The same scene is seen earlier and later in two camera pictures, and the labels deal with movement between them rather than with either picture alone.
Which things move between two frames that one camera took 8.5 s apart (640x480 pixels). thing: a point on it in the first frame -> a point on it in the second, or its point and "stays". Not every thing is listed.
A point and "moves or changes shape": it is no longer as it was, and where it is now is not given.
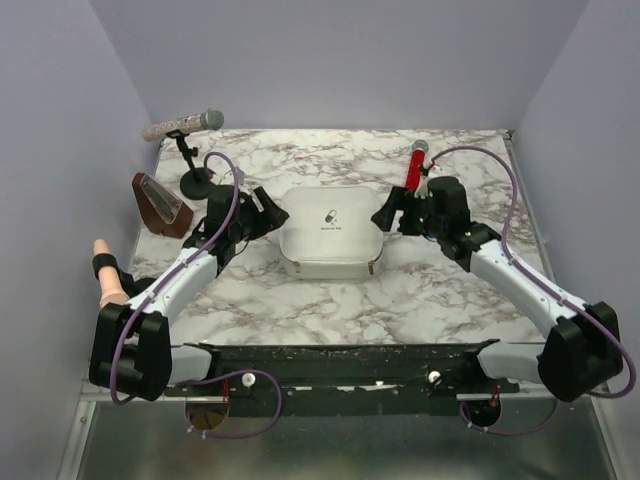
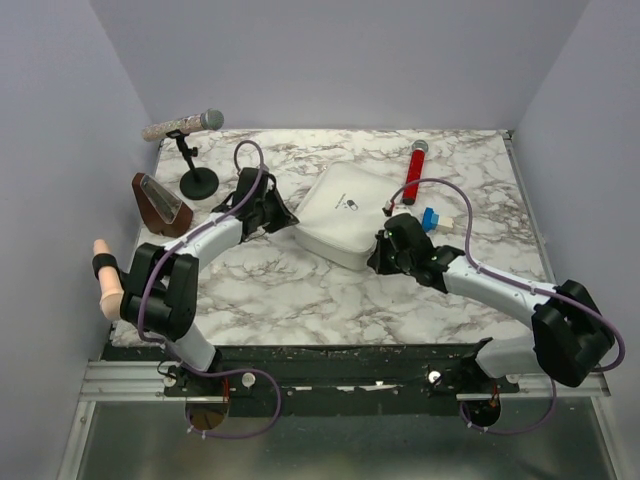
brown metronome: [159, 209] stays
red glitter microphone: [419, 149] stays
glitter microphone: [210, 119] stays
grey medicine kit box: [330, 233] moves or changes shape
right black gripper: [384, 216] -> [380, 261]
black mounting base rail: [348, 378] stays
